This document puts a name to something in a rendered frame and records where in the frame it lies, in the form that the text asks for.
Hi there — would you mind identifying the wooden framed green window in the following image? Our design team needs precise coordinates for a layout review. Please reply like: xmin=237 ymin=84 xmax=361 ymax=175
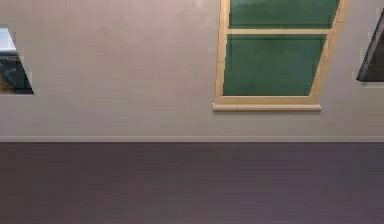
xmin=212 ymin=0 xmax=352 ymax=112

